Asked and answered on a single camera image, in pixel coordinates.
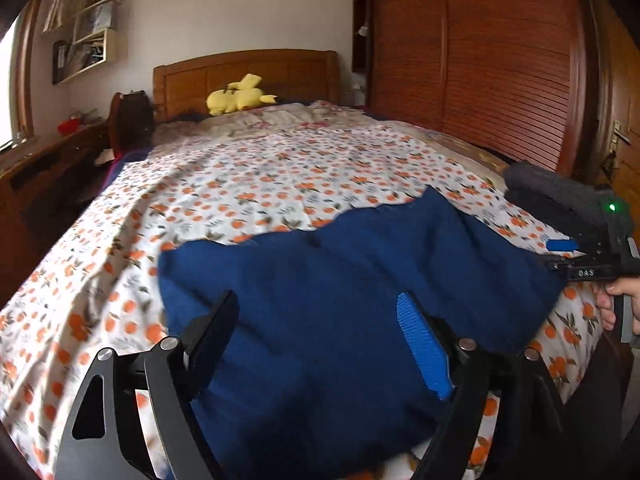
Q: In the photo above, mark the wooden wardrobe with louvred doors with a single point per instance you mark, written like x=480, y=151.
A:
x=534, y=80

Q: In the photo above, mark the right hand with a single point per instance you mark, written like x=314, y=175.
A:
x=605, y=295

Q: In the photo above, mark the navy blue coat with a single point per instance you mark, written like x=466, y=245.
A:
x=318, y=380

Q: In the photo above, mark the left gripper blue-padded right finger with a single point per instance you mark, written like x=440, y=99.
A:
x=531, y=422

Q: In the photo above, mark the yellow plush toy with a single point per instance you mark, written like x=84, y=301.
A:
x=241, y=95

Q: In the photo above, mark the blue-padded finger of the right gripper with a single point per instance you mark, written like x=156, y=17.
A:
x=566, y=245

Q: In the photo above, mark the window with wooden frame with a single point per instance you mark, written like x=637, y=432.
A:
x=16, y=62

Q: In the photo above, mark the floral quilt near headboard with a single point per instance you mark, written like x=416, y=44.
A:
x=259, y=121

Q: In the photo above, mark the orange print bed sheet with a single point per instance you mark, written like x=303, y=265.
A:
x=98, y=284

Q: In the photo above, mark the red bowl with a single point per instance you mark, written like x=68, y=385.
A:
x=70, y=126

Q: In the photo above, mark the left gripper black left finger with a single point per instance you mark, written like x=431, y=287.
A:
x=103, y=437

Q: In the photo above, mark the white wall shelf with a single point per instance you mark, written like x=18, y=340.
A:
x=88, y=36

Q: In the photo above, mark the long wooden desk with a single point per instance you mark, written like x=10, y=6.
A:
x=40, y=201

